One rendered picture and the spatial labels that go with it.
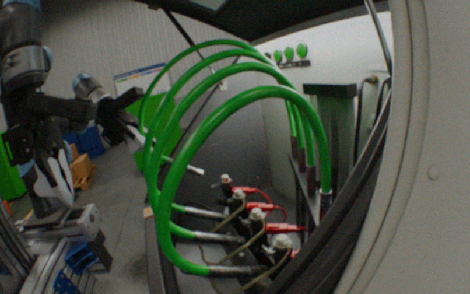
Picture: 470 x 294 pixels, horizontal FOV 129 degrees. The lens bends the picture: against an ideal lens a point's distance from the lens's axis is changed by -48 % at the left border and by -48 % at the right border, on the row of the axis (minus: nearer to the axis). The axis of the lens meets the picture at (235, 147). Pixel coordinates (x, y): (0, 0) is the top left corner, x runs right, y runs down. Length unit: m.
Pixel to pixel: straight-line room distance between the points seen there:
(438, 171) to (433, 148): 0.02
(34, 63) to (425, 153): 0.43
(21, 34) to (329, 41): 0.58
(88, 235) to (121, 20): 7.12
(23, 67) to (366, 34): 0.57
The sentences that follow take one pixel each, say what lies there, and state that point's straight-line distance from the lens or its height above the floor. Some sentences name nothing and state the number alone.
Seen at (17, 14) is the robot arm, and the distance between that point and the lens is 0.38.
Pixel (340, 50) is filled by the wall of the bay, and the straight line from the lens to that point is 0.50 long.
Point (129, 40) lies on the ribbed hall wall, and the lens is 7.26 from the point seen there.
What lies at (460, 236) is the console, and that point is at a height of 1.24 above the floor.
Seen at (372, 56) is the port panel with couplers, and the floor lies 1.34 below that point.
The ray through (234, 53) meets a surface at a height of 1.37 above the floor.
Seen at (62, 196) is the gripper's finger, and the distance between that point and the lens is 0.35.
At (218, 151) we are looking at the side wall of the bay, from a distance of 0.81.
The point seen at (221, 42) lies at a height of 1.41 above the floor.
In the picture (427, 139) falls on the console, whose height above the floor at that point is 1.28.
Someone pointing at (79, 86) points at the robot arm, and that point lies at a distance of 0.68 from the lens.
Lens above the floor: 1.33
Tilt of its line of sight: 19 degrees down
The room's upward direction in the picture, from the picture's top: 10 degrees counter-clockwise
